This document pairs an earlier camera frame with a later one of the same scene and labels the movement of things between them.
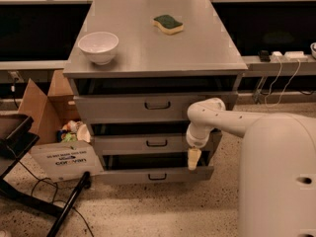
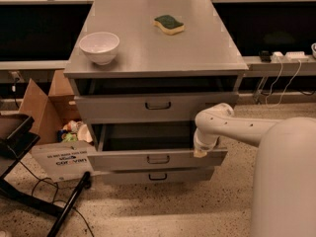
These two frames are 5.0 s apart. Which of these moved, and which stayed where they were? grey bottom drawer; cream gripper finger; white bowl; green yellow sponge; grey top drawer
Moved: cream gripper finger
Stayed: grey bottom drawer; green yellow sponge; grey top drawer; white bowl
